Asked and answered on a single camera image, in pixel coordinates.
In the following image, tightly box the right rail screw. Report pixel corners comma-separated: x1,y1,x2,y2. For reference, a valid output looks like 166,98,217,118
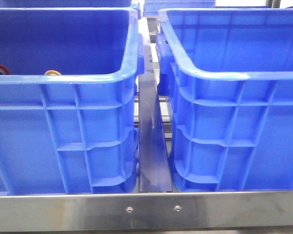
174,205,181,212

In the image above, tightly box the steel front rail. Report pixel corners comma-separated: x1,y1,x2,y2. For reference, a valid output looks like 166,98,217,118
0,191,293,232

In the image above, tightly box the rear blue plastic bin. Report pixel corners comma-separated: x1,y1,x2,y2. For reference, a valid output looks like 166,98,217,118
143,0,216,16

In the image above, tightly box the rail screw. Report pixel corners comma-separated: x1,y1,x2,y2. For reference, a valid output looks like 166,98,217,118
174,205,181,212
126,207,134,214

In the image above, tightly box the left blue plastic bin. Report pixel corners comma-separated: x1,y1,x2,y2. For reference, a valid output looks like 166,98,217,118
0,8,144,195

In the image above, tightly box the right blue plastic bin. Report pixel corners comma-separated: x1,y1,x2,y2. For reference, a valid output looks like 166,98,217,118
156,8,293,192

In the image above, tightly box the left rail screw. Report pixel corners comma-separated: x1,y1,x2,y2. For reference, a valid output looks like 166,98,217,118
126,207,134,214

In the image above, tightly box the blue plastic bin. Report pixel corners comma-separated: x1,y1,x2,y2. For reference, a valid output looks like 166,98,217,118
0,8,144,195
143,0,216,16
156,8,293,192

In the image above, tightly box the yellow mushroom push button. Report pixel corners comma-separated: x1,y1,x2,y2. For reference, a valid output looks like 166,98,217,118
44,70,61,76

